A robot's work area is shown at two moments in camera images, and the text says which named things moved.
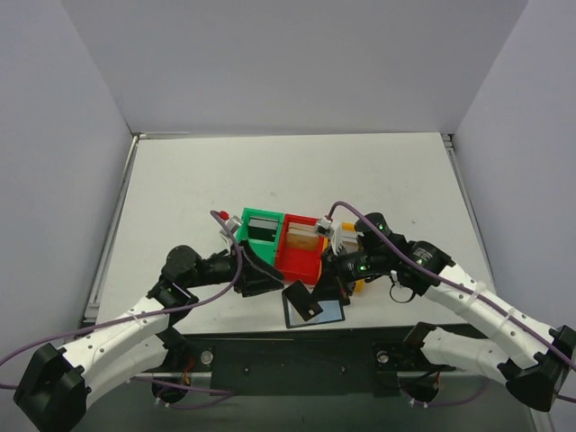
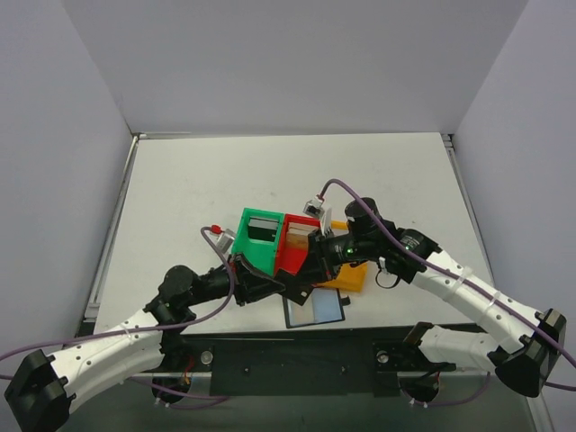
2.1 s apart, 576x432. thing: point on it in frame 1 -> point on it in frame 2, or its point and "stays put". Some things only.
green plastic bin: [267, 250] stays put
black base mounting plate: [355, 364] stays put
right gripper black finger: [335, 289] -> [315, 269]
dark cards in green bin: [263, 229] stays put
